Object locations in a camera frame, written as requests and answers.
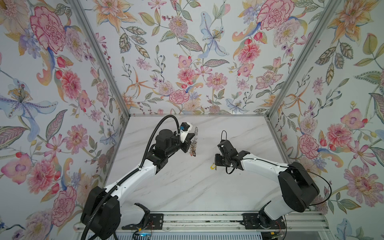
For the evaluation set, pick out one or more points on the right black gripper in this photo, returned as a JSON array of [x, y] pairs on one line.
[[216, 160]]

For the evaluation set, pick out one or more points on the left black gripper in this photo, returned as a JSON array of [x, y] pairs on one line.
[[186, 143]]

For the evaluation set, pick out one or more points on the round steel key organizer disc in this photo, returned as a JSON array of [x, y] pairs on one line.
[[193, 146]]

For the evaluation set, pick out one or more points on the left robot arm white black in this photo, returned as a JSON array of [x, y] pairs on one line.
[[105, 211]]

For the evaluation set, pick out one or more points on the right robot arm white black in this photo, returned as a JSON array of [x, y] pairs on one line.
[[298, 189]]

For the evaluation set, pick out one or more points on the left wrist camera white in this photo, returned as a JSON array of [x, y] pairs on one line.
[[185, 128]]

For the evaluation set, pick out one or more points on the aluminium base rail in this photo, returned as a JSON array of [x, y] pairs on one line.
[[171, 222]]

